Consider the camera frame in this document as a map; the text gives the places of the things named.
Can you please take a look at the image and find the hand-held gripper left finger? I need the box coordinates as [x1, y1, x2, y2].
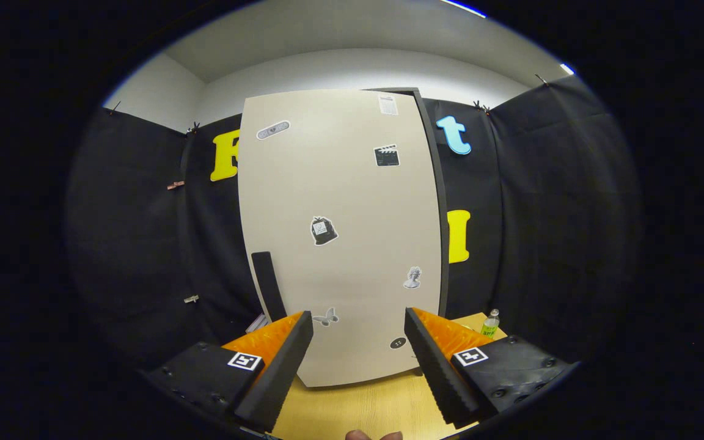
[144, 310, 315, 435]

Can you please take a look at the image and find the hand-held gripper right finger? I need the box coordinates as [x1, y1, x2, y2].
[403, 307, 576, 428]

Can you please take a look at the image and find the black door handle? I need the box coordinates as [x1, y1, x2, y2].
[251, 251, 288, 323]

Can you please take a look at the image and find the grey shoe cabinet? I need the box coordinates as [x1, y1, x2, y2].
[361, 87, 450, 376]

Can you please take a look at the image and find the beige shoe cabinet door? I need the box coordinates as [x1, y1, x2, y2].
[237, 89, 444, 388]

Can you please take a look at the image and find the black backdrop cloth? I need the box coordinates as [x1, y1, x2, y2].
[65, 73, 643, 373]

